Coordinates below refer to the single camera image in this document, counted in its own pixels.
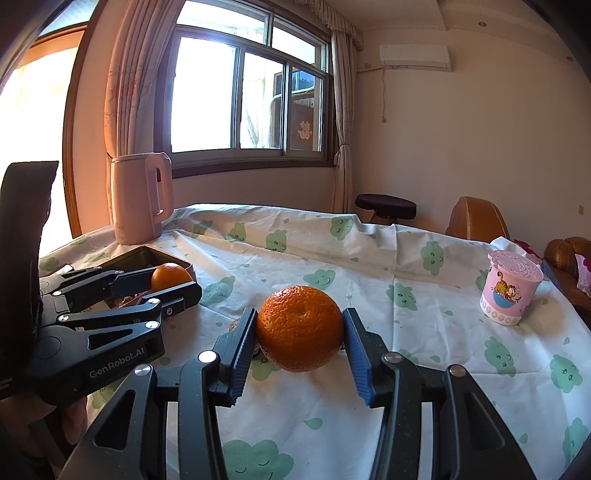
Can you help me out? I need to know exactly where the pink cartoon cup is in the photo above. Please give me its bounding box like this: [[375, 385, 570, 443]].
[[479, 250, 544, 327]]

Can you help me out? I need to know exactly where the pink floral pillow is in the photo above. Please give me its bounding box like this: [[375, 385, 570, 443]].
[[575, 254, 591, 296]]

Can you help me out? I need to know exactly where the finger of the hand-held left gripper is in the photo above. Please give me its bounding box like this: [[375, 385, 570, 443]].
[[53, 282, 202, 326], [41, 271, 154, 305]]

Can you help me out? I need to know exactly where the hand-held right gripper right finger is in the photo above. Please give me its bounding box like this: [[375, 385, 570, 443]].
[[342, 307, 539, 480]]

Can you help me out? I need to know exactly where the pink cloth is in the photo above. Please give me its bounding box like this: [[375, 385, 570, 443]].
[[512, 237, 541, 257]]

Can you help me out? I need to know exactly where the round black stool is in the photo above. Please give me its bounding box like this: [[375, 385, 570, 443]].
[[355, 194, 417, 225]]

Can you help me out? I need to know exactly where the white wall air conditioner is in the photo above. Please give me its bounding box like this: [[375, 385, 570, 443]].
[[379, 44, 453, 73]]

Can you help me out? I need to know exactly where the pink electric kettle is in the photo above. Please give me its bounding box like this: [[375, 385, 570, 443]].
[[110, 152, 175, 246]]

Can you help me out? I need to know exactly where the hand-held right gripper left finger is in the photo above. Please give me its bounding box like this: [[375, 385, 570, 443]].
[[58, 307, 258, 480]]

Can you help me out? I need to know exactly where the beige patterned curtain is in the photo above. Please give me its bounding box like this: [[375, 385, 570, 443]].
[[104, 0, 190, 162], [329, 30, 365, 214]]

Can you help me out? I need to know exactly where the beige curtain valance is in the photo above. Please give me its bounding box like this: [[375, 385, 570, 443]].
[[295, 0, 365, 51]]

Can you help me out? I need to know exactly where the white tablecloth with green clouds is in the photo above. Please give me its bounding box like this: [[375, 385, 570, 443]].
[[39, 204, 591, 480]]

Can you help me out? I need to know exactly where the small orange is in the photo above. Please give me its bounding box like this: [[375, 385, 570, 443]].
[[151, 263, 193, 292]]

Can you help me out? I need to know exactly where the brown leather armchair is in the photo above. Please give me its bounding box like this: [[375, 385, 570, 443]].
[[445, 196, 511, 243]]

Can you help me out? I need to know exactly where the dark framed sliding window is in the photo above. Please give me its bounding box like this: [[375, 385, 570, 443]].
[[154, 0, 335, 178]]

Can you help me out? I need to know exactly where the person's left hand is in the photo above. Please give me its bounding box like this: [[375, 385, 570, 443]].
[[44, 394, 90, 455]]

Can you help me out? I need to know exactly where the rectangular metal tin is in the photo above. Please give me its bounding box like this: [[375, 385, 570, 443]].
[[97, 246, 197, 305]]

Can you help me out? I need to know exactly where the brown leather sofa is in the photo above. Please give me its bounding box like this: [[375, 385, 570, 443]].
[[544, 237, 591, 308]]

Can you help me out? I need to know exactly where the wooden framed window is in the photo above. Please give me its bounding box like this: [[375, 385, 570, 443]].
[[0, 23, 88, 238]]

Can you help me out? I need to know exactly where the large orange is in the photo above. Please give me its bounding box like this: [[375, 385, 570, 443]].
[[256, 285, 345, 374]]

